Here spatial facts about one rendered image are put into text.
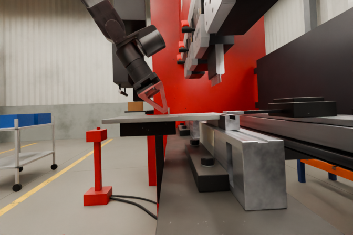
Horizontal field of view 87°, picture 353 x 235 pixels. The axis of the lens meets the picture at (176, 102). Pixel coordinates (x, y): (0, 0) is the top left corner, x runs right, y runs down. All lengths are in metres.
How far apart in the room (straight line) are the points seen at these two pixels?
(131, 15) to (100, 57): 6.22
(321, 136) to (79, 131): 7.69
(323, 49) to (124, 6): 1.39
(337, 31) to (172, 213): 0.85
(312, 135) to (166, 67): 1.05
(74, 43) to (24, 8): 2.20
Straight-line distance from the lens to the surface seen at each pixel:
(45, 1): 9.32
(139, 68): 0.49
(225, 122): 0.40
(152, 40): 0.51
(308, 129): 0.58
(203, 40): 0.50
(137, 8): 1.74
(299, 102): 0.54
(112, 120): 0.44
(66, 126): 8.07
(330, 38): 0.96
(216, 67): 0.48
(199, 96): 1.37
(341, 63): 0.92
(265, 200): 0.31
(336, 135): 0.52
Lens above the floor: 1.02
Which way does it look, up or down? 2 degrees up
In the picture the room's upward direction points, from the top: 2 degrees counter-clockwise
